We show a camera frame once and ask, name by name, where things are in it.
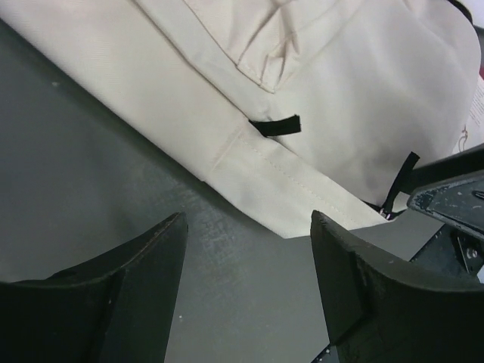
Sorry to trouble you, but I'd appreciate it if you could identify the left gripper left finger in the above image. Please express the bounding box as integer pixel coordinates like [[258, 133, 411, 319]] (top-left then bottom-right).
[[1, 213, 188, 362]]

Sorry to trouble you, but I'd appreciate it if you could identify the cream canvas backpack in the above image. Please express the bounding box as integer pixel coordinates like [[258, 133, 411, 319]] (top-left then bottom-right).
[[1, 1, 481, 238]]

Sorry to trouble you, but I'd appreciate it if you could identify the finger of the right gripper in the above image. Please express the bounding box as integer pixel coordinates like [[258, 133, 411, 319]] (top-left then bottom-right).
[[406, 145, 483, 240]]

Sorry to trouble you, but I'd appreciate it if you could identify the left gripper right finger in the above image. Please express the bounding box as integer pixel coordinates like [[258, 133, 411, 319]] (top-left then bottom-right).
[[309, 209, 484, 363]]

